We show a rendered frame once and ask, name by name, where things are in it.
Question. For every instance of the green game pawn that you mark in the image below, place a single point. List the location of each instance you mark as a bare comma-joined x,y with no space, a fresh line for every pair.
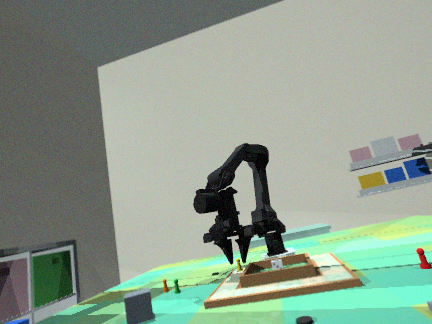
177,290

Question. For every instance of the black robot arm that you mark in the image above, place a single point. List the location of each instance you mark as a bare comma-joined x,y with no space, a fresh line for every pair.
210,200

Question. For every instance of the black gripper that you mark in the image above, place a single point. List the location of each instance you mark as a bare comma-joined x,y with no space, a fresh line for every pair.
245,234

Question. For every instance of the dark red pawn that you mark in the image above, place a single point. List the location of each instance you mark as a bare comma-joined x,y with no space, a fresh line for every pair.
424,264

